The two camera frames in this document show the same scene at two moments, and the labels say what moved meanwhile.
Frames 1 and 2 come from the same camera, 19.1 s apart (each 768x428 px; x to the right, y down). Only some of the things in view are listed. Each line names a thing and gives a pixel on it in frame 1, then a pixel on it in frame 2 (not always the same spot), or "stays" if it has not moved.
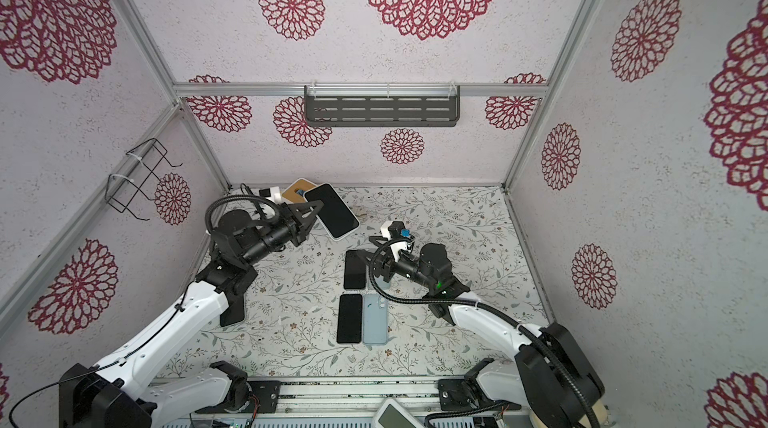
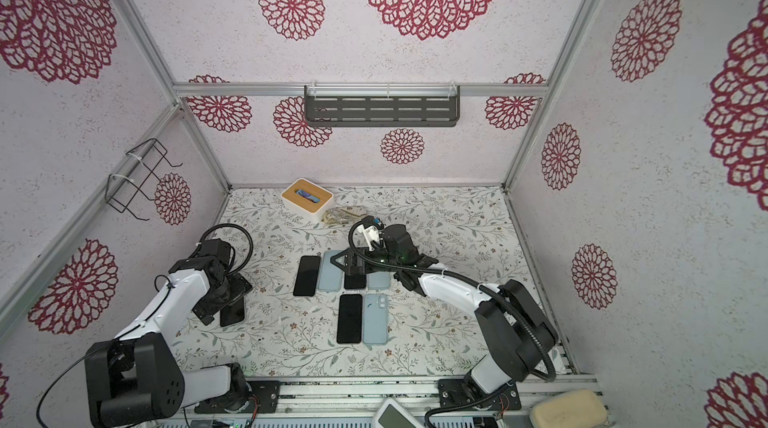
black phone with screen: [349, 321] stays
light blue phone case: [375, 319] stays
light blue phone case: [383, 284] stays
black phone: [334, 216] → [307, 276]
